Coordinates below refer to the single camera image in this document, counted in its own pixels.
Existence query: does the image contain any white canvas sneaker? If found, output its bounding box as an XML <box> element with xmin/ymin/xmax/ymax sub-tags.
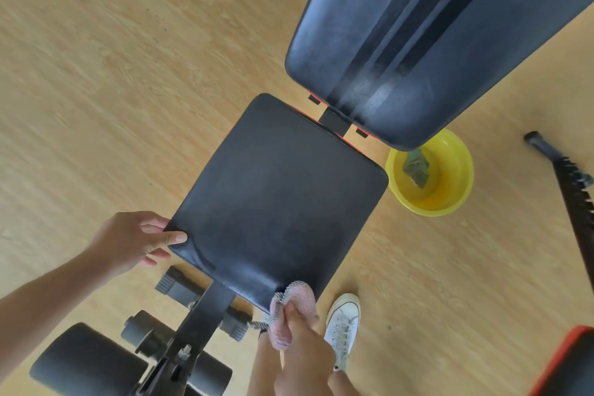
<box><xmin>324</xmin><ymin>293</ymin><xmax>361</xmax><ymax>372</ymax></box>

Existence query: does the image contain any black ribbed foot peg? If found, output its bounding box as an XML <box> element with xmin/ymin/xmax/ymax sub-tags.
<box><xmin>154</xmin><ymin>265</ymin><xmax>206</xmax><ymax>309</ymax></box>
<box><xmin>219</xmin><ymin>307</ymin><xmax>254</xmax><ymax>342</ymax></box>

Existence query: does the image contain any small black foam roller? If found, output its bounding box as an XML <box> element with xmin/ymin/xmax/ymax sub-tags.
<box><xmin>121</xmin><ymin>310</ymin><xmax>164</xmax><ymax>349</ymax></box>

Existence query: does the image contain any black notched metal bar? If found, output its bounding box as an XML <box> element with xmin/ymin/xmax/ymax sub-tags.
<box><xmin>524</xmin><ymin>131</ymin><xmax>594</xmax><ymax>295</ymax></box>

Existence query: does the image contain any green wet cloth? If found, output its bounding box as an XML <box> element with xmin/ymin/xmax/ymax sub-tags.
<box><xmin>402</xmin><ymin>148</ymin><xmax>431</xmax><ymax>189</ymax></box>

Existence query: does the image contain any person's right hand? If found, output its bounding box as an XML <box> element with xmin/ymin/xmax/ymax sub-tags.
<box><xmin>274</xmin><ymin>302</ymin><xmax>338</xmax><ymax>396</ymax></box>

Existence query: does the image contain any person's right forearm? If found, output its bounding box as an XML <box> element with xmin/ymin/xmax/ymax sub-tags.
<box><xmin>247</xmin><ymin>330</ymin><xmax>280</xmax><ymax>396</ymax></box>

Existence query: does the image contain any black bench seat pad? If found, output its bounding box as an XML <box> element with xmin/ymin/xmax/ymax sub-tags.
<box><xmin>165</xmin><ymin>93</ymin><xmax>390</xmax><ymax>314</ymax></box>

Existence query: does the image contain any red-edged black pad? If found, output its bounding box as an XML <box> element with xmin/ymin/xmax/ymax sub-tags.
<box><xmin>528</xmin><ymin>325</ymin><xmax>594</xmax><ymax>396</ymax></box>

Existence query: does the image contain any person's left hand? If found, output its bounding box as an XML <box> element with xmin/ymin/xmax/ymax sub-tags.
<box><xmin>87</xmin><ymin>211</ymin><xmax>188</xmax><ymax>281</ymax></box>

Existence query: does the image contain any pink cleaning cloth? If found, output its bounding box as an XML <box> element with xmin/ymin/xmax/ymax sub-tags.
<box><xmin>253</xmin><ymin>281</ymin><xmax>321</xmax><ymax>352</ymax></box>

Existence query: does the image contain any black bench backrest pad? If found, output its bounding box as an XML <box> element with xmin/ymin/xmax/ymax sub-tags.
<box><xmin>284</xmin><ymin>0</ymin><xmax>594</xmax><ymax>152</ymax></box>

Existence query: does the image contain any yellow plastic basin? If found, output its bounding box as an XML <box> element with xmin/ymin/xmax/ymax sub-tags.
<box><xmin>385</xmin><ymin>128</ymin><xmax>475</xmax><ymax>217</ymax></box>

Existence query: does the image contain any person's left forearm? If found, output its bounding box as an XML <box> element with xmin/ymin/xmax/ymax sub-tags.
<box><xmin>0</xmin><ymin>249</ymin><xmax>110</xmax><ymax>382</ymax></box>

